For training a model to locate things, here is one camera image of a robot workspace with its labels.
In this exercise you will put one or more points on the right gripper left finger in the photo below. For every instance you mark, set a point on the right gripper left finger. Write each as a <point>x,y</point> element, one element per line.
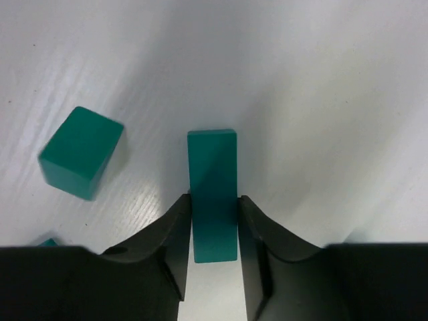
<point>141,278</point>

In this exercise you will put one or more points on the teal rectangular block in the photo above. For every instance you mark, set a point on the teal rectangular block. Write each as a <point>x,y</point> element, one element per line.
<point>212,159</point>

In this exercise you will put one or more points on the teal pentagon roof block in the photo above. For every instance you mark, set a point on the teal pentagon roof block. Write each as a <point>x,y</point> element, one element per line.
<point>51,242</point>

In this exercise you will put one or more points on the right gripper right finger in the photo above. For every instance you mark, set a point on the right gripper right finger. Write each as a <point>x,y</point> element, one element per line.
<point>288,278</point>

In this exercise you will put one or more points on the teal cube block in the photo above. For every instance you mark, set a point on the teal cube block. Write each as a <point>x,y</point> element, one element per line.
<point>76,156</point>

